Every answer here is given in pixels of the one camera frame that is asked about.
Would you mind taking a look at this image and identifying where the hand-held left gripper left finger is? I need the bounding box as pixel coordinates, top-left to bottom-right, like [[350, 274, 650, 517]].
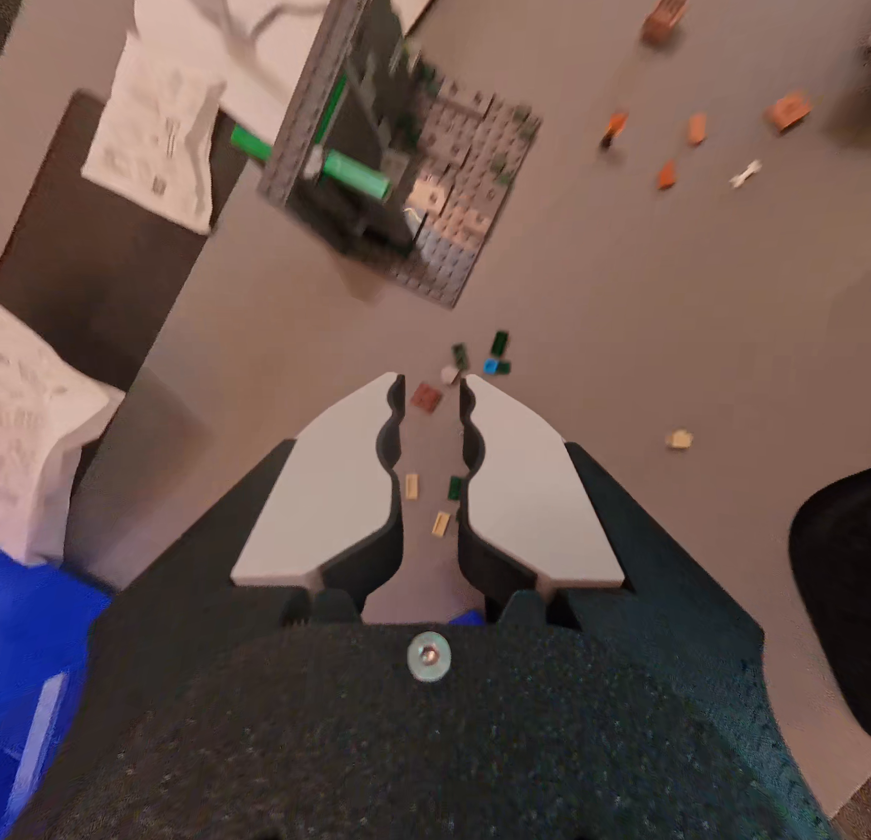
[[230, 372, 408, 606]]

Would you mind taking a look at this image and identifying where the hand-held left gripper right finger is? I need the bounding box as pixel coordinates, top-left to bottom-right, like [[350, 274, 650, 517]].
[[457, 374, 627, 615]]

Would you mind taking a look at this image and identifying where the pile of small toy bricks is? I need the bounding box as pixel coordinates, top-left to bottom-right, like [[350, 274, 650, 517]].
[[403, 330, 513, 538]]

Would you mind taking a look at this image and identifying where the brown toy chest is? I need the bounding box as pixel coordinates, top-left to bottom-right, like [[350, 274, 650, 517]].
[[765, 92, 814, 133]]

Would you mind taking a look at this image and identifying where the grey desk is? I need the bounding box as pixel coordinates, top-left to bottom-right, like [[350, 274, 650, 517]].
[[0, 0, 871, 840]]

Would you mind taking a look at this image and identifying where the white crumpled paper bag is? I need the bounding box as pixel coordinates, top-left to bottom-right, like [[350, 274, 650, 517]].
[[0, 306, 127, 565]]

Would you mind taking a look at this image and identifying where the black honeycomb armrest pad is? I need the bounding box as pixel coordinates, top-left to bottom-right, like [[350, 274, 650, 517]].
[[789, 469, 871, 718]]

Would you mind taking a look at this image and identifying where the grey toy brick building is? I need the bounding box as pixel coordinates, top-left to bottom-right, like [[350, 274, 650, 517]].
[[257, 0, 543, 310]]

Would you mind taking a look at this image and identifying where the small white paper sheet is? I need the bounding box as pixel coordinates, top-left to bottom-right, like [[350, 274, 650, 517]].
[[82, 30, 225, 235]]

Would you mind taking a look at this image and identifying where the tan toy brick cube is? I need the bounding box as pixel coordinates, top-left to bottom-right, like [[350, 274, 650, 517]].
[[640, 0, 691, 46]]

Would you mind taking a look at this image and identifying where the white book stand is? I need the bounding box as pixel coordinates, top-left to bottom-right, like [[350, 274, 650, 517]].
[[132, 0, 457, 147]]

